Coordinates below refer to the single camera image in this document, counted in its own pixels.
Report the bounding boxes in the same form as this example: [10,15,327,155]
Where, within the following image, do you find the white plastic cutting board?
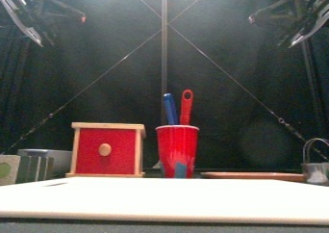
[0,176,329,226]

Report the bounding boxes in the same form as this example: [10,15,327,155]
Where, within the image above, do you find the wooden box with red drawer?
[65,121,149,179]

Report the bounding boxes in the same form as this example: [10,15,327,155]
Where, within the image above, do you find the red plastic cup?
[154,124,201,179]

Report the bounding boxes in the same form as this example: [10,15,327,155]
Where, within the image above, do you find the blue tape piece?
[174,162,189,179]

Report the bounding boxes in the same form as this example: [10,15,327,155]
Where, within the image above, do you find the thin brace wire with turnbuckle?
[123,0,329,163]

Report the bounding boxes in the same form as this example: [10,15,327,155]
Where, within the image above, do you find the grey metal frame pole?
[160,0,170,125]

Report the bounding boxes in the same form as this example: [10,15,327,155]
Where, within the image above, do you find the red utensil handle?
[180,89,196,126]

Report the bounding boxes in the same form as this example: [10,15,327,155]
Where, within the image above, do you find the blue utensil handle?
[162,92,181,126]

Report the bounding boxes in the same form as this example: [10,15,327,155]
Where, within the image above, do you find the small metal pail with handle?
[301,138,329,186]

